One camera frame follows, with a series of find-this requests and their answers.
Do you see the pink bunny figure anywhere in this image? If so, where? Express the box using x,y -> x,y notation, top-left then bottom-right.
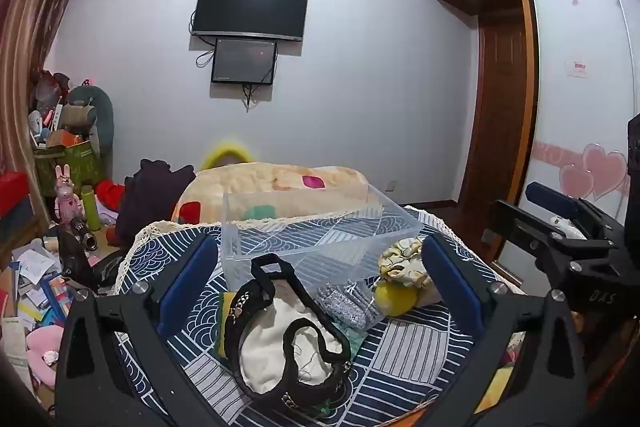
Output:
54,164 -> 85,224

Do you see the grey patterned folded cloth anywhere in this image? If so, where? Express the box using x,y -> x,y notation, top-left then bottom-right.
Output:
316,279 -> 383,330

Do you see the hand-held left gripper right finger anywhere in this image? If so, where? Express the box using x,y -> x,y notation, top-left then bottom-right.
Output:
415,234 -> 589,427

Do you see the peach patchwork blanket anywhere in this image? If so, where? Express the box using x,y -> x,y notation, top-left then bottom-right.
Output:
172,162 -> 383,227

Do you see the dark purple garment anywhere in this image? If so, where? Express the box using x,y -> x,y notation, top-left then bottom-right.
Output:
116,158 -> 197,248

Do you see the grey plush toy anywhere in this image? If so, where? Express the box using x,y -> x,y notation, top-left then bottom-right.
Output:
65,84 -> 116,158

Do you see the yellow plush ball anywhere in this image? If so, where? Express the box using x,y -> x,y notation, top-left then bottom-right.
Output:
375,279 -> 418,315

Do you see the red plush toy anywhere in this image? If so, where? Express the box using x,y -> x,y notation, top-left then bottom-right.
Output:
96,179 -> 126,214

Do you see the white heart-print sliding door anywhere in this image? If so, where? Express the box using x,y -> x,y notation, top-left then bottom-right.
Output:
492,0 -> 640,278

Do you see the clear plastic storage bin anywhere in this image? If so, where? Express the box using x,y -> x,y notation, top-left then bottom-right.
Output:
221,183 -> 427,333

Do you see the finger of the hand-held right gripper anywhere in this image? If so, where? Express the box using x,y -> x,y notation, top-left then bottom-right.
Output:
482,199 -> 568,269
525,181 -> 621,234

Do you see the green storage box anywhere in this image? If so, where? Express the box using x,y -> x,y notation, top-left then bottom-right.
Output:
34,139 -> 103,196

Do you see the small black wall monitor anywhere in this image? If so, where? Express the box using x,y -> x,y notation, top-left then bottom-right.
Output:
211,38 -> 278,86

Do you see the red box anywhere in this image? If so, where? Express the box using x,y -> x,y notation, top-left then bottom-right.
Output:
0,172 -> 32,219

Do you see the white bag with black trim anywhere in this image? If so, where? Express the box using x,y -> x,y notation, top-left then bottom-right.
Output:
222,253 -> 353,410

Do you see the yellow green cloth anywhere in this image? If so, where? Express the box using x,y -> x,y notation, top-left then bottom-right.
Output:
212,291 -> 242,360

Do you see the striped brown curtain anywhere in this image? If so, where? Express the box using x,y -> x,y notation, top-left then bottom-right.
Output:
0,0 -> 101,180

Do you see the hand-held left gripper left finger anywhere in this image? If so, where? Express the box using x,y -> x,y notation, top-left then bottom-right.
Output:
54,234 -> 226,427

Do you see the yellow plush toy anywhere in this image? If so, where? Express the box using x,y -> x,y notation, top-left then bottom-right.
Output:
200,142 -> 256,170

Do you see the pile of papers and books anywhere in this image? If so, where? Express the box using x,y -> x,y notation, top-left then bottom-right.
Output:
0,242 -> 76,343

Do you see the clutter of household items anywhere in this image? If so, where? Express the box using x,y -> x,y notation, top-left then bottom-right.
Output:
27,69 -> 93,150

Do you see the green bottle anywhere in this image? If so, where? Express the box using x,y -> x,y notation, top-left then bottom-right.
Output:
82,187 -> 101,230

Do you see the brown wooden door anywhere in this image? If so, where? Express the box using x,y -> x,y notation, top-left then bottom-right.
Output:
459,7 -> 532,219

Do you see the black wall television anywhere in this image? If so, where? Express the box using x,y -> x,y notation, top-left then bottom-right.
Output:
191,0 -> 309,42

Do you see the floral fabric scrunchie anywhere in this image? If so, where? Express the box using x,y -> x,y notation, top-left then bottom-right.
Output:
377,238 -> 431,290

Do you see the navy patterned bedspread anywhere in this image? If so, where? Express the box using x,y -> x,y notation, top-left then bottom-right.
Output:
112,206 -> 526,427

